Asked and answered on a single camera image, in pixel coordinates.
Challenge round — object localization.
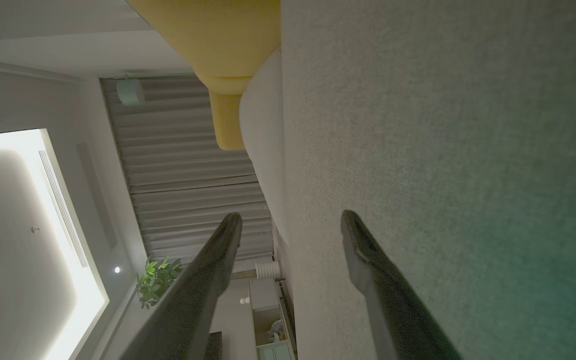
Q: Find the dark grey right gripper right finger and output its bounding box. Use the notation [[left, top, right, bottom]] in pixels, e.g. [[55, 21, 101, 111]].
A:
[[340, 210, 464, 360]]

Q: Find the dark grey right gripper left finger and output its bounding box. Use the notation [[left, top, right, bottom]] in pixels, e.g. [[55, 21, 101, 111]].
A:
[[118, 212, 243, 360]]

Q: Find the green potted plant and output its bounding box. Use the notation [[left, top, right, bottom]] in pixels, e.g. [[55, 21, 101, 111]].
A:
[[136, 256, 184, 309]]

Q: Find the black flat TV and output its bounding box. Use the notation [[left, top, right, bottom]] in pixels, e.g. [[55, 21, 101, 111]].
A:
[[203, 331, 223, 360]]

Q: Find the mint and white TV cabinet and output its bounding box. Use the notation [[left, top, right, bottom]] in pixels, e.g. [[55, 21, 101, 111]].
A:
[[248, 277, 297, 360]]

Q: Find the white ribbed vase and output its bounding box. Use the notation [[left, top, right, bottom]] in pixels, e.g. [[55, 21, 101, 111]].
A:
[[254, 261, 282, 280]]

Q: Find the grey pleated curtain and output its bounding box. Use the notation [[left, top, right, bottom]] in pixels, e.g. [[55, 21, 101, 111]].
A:
[[100, 75, 275, 266]]

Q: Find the grey recessed ceiling slot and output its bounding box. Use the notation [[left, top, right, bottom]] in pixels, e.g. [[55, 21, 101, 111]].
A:
[[76, 143, 118, 249]]

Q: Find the long white ceiling air vent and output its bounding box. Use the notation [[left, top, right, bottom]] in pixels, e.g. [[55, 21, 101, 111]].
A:
[[38, 149, 89, 269]]

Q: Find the yellow sofa armrest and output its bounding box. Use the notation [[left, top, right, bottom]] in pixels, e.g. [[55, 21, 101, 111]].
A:
[[209, 89, 252, 151]]

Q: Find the grey sofa seat cushion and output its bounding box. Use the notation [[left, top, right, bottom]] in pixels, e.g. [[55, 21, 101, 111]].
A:
[[239, 47, 289, 243]]

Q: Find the yellow sofa backrest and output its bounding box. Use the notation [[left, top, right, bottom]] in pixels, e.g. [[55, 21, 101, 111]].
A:
[[127, 0, 282, 94]]

